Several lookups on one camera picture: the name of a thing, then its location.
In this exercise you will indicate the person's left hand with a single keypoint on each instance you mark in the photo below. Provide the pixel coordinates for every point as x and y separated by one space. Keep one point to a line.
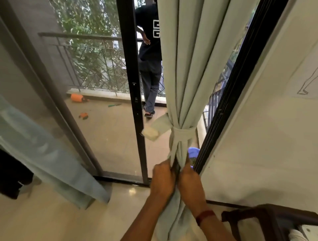
162 181

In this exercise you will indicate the person's right hand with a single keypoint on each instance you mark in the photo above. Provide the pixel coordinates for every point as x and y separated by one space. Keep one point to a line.
192 191

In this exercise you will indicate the white curtain tieback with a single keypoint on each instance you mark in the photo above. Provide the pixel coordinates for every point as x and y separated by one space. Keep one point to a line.
181 134

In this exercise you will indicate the light teal curtain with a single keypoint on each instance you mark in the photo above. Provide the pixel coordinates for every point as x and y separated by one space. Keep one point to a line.
198 62
49 159

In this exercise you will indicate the dark brown satin curtain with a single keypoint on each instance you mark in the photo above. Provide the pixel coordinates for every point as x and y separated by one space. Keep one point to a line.
12 173

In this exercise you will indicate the person's left forearm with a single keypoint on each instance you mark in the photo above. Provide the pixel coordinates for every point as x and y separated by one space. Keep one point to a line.
144 223

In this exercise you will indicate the red wrist thread band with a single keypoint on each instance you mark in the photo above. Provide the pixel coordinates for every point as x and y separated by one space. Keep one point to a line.
205 216

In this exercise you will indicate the blue plastic tub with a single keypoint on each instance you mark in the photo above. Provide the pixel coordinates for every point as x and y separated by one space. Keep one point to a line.
194 152

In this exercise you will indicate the dark brown stool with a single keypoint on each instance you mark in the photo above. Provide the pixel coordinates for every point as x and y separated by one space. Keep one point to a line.
260 209

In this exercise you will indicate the orange work glove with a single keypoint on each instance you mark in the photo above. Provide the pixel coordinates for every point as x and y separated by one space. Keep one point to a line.
83 116

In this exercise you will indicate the white figure sketch sheet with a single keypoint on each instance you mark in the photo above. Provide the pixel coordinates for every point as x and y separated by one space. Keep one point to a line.
305 84

